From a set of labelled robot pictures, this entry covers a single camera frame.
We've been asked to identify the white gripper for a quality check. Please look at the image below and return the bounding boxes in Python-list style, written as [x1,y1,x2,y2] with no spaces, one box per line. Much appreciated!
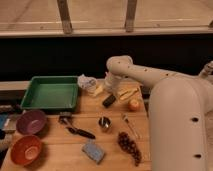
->
[104,72,122,94]

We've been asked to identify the black eraser block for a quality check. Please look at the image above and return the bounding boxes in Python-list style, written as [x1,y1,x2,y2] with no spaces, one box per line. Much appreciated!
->
[102,94,116,108]

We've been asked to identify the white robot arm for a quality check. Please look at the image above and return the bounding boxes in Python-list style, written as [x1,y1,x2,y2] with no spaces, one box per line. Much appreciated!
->
[105,55,213,171]

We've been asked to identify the yellow wooden piece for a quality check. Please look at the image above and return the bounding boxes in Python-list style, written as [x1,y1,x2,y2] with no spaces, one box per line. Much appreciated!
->
[118,88,138,100]

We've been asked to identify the crumpled white cloth in cup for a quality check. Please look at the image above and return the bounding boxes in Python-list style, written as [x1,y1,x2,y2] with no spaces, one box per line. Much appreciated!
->
[77,74,97,94]

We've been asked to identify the orange fruit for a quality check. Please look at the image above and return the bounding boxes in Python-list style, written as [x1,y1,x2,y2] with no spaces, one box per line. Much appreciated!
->
[128,99,140,111]

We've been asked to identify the thin metal utensil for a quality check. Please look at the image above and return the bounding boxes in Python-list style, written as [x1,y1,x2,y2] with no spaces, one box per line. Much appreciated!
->
[121,114,140,139]

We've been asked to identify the small metal cup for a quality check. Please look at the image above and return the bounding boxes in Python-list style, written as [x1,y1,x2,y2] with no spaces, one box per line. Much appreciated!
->
[98,116,111,132]

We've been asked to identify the green plastic tray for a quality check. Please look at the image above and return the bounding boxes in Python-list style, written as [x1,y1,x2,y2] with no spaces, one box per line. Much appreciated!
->
[21,76,78,111]

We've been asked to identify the dark grape bunch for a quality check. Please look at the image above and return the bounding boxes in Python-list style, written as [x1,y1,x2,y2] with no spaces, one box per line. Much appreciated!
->
[117,132,142,166]

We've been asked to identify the blue sponge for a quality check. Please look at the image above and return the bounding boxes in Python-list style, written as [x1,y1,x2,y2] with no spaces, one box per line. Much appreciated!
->
[82,140,105,164]

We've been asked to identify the purple bowl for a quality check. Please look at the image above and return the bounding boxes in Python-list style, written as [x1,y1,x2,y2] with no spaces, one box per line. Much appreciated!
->
[16,110,47,135]

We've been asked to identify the orange bowl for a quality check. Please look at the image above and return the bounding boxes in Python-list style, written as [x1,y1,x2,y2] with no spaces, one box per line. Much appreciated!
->
[10,135,42,166]

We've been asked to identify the right metal post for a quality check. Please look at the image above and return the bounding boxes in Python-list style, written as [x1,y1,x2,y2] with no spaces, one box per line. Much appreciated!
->
[124,0,137,32]

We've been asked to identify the metal post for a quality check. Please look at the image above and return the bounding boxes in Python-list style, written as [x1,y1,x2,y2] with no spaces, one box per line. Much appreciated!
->
[57,0,73,34]
[124,0,137,32]

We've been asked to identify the left metal post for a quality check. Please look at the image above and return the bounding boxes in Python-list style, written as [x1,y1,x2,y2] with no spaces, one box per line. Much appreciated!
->
[57,0,73,34]

